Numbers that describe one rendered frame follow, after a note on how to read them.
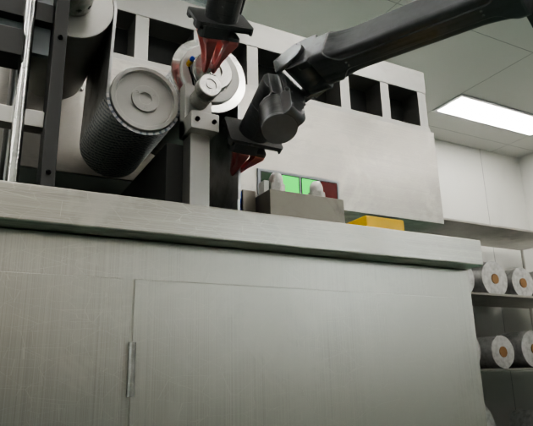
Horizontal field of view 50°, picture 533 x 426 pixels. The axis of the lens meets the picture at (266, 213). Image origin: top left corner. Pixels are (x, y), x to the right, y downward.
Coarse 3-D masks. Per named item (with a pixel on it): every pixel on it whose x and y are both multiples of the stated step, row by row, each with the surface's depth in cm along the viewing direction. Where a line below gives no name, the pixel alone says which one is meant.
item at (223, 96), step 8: (192, 48) 104; (200, 48) 105; (184, 56) 103; (184, 64) 102; (232, 64) 107; (184, 72) 102; (232, 72) 107; (184, 80) 101; (232, 80) 106; (232, 88) 106; (216, 96) 104; (224, 96) 104; (232, 96) 105; (176, 128) 114; (168, 136) 118; (176, 136) 117; (160, 144) 122; (176, 144) 121
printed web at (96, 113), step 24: (96, 72) 107; (96, 96) 103; (96, 120) 101; (120, 120) 95; (96, 144) 105; (120, 144) 101; (144, 144) 100; (0, 168) 99; (96, 168) 113; (120, 168) 111
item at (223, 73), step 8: (200, 56) 103; (192, 64) 103; (200, 64) 102; (224, 64) 105; (192, 72) 103; (200, 72) 102; (216, 72) 103; (224, 72) 104; (224, 80) 104; (224, 88) 104
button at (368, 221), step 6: (366, 216) 79; (372, 216) 80; (348, 222) 83; (354, 222) 81; (360, 222) 80; (366, 222) 79; (372, 222) 79; (378, 222) 80; (384, 222) 80; (390, 222) 81; (396, 222) 81; (402, 222) 82; (390, 228) 81; (396, 228) 81; (402, 228) 82
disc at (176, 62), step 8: (192, 40) 105; (184, 48) 104; (176, 56) 103; (232, 56) 109; (176, 64) 102; (176, 72) 102; (240, 72) 109; (176, 80) 101; (240, 80) 108; (240, 88) 108; (240, 96) 107; (216, 104) 104; (224, 104) 105; (232, 104) 106; (216, 112) 104
